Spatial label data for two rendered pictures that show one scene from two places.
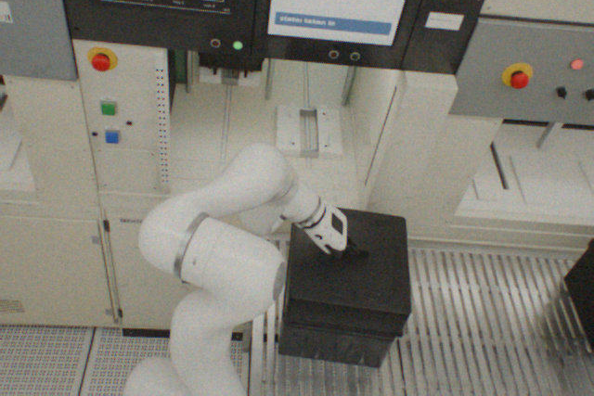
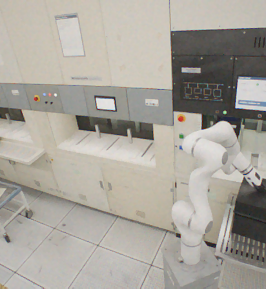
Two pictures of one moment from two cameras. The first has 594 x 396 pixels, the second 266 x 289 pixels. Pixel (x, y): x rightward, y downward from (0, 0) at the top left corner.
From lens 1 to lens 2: 52 cm
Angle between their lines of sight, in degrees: 33
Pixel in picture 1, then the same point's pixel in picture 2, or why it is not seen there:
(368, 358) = not seen: outside the picture
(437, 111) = not seen: outside the picture
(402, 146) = not seen: outside the picture
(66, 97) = (169, 131)
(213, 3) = (217, 97)
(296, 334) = (238, 221)
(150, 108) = not seen: hidden behind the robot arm
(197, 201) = (201, 133)
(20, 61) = (158, 119)
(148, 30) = (196, 107)
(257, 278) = (217, 152)
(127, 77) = (188, 124)
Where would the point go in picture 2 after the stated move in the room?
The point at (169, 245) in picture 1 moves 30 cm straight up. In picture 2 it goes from (190, 142) to (191, 79)
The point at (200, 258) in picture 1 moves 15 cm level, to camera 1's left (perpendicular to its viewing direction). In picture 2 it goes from (199, 146) to (170, 139)
